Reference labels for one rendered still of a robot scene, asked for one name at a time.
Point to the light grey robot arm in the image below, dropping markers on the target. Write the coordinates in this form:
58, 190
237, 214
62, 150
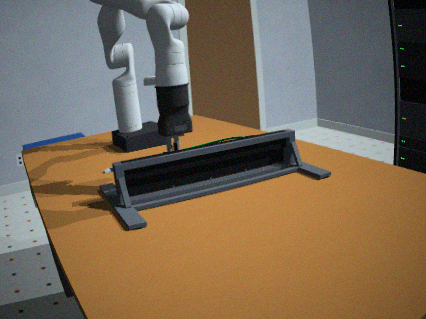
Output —
160, 19

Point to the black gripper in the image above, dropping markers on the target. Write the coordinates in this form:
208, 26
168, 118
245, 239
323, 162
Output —
172, 91

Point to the dark grey rack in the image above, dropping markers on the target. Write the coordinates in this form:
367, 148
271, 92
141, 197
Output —
218, 161

